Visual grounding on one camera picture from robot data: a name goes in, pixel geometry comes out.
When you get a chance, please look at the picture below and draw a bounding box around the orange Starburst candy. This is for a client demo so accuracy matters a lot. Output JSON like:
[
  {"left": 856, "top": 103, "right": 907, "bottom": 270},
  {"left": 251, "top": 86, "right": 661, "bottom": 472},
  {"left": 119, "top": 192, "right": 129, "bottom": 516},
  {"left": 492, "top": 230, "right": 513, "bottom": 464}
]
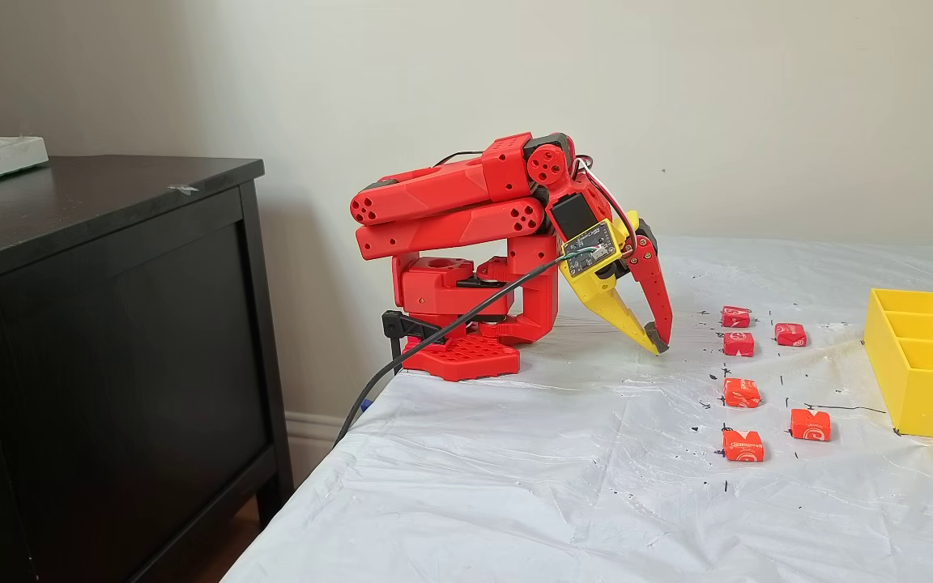
[
  {"left": 722, "top": 377, "right": 762, "bottom": 409},
  {"left": 722, "top": 429, "right": 765, "bottom": 463},
  {"left": 790, "top": 408, "right": 832, "bottom": 442}
]

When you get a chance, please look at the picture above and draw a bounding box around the yellow three-compartment box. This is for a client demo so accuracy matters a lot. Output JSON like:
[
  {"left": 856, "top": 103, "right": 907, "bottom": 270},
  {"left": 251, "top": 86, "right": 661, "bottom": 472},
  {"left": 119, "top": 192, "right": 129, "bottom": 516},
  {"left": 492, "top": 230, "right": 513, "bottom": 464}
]
[{"left": 863, "top": 288, "right": 933, "bottom": 440}]

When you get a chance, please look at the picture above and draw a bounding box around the black table clamp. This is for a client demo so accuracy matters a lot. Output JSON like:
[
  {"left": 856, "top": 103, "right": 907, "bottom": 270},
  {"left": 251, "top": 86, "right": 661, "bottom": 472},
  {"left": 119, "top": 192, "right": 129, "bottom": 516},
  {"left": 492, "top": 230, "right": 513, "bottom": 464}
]
[{"left": 381, "top": 309, "right": 447, "bottom": 377}]

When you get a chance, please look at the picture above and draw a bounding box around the white plastic table cover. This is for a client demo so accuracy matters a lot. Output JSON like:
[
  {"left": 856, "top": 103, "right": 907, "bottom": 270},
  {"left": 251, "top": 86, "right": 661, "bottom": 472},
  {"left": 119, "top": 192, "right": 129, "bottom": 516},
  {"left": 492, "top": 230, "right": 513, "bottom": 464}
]
[{"left": 219, "top": 233, "right": 933, "bottom": 583}]

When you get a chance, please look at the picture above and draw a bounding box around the white baseboard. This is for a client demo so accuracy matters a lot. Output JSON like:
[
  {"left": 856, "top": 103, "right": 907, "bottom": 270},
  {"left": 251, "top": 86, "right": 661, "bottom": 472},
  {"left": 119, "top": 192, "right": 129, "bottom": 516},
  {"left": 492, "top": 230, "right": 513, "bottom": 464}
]
[{"left": 284, "top": 411, "right": 364, "bottom": 488}]

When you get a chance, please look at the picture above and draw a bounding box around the black wooden dresser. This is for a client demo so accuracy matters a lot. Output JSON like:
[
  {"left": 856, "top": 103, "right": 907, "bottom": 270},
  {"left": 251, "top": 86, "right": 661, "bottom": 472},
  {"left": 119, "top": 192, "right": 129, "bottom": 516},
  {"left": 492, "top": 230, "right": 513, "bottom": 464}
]
[{"left": 0, "top": 155, "right": 296, "bottom": 583}]

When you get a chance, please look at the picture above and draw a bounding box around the camera board on yellow mount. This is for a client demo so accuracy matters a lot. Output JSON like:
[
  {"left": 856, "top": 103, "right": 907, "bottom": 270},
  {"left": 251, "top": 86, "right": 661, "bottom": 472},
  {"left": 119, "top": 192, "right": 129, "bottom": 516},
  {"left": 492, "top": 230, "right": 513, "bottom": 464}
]
[{"left": 562, "top": 223, "right": 621, "bottom": 279}]

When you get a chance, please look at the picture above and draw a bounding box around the red white black servo wire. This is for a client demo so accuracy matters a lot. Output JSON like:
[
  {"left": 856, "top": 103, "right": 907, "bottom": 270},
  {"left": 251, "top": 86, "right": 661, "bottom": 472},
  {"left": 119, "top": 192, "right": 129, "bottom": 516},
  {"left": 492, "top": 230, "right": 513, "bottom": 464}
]
[{"left": 572, "top": 154, "right": 639, "bottom": 253}]

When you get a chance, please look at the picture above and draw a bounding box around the black camera cable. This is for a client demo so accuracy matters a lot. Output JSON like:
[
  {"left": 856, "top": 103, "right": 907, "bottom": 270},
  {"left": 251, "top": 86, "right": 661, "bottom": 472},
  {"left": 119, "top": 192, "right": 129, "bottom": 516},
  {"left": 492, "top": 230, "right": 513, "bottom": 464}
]
[{"left": 334, "top": 249, "right": 597, "bottom": 448}]

